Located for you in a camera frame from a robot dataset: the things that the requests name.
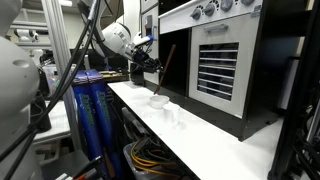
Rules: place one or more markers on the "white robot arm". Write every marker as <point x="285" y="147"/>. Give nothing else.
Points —
<point x="19" y="82"/>

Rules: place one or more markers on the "white bowl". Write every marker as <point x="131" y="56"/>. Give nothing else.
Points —
<point x="158" y="101"/>

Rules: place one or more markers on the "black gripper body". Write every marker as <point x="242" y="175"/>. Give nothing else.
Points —
<point x="147" y="63"/>

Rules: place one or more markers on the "black water bottle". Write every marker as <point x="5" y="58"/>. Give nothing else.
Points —
<point x="38" y="106"/>

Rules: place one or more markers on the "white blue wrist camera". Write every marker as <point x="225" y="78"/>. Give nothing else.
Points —
<point x="142" y="40"/>

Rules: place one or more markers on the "toy kitchen stove unit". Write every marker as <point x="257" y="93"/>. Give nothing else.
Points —
<point x="229" y="62"/>

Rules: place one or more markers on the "brown wooden spoon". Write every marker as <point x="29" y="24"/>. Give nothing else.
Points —
<point x="165" y="68"/>

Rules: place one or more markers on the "bin with yellow cables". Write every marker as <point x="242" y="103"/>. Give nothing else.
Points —
<point x="148" y="160"/>

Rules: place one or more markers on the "aluminium frame post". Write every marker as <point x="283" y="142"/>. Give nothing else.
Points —
<point x="58" y="38"/>

